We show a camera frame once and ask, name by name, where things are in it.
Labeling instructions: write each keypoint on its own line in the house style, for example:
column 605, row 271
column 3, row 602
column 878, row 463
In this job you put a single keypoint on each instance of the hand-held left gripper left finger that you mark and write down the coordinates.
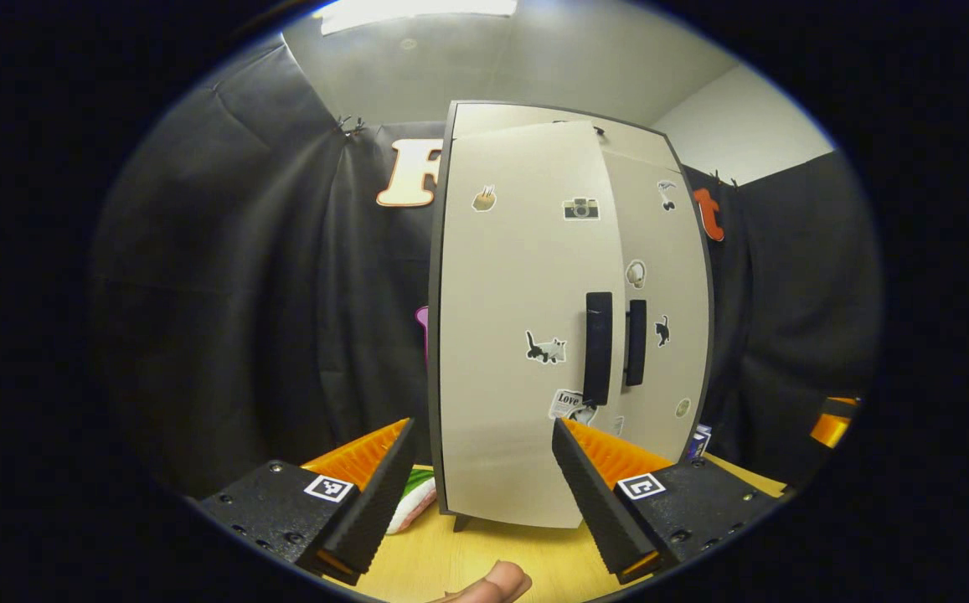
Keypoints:
column 371, row 519

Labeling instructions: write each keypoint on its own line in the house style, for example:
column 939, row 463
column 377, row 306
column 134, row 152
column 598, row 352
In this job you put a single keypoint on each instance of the black backdrop cloth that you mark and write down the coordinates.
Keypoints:
column 241, row 293

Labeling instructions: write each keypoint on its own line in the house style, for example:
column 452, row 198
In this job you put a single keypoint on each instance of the white shoe cabinet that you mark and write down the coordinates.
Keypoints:
column 435, row 335

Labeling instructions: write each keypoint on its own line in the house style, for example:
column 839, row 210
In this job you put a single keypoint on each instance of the watermelon slice toy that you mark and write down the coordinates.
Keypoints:
column 417, row 502

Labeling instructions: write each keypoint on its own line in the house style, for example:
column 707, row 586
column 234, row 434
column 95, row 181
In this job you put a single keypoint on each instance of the white cabinet door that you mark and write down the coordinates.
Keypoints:
column 677, row 251
column 501, row 335

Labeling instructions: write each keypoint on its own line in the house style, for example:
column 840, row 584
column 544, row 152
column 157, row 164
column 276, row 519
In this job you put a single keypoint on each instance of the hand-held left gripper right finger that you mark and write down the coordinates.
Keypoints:
column 597, row 511

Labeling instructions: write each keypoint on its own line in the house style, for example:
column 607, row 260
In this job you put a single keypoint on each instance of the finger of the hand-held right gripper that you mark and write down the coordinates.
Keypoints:
column 832, row 427

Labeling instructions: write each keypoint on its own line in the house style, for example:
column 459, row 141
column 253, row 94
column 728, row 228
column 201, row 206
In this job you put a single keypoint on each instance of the small blue box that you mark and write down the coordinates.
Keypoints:
column 700, row 441

